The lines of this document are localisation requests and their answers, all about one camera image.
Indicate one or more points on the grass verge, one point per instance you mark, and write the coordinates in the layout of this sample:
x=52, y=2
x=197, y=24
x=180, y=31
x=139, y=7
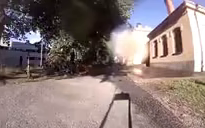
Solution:
x=193, y=95

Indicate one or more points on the large leafy tree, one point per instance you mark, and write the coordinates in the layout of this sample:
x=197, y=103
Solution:
x=73, y=30

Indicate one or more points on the grey building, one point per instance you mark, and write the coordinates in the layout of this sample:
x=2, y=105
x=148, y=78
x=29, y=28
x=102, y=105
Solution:
x=18, y=53

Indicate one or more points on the grey asphalt road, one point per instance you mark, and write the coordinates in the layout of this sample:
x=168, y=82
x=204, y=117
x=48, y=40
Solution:
x=56, y=100

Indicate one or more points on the pale sunlit building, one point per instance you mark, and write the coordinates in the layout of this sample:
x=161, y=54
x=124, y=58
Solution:
x=131, y=45

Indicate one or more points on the tan building with arched windows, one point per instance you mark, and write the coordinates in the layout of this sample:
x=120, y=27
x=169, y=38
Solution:
x=176, y=46

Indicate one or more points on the pole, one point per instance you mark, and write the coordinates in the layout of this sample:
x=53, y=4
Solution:
x=41, y=53

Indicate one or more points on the red brick chimney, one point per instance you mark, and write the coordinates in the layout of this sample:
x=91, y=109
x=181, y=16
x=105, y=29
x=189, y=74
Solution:
x=169, y=5

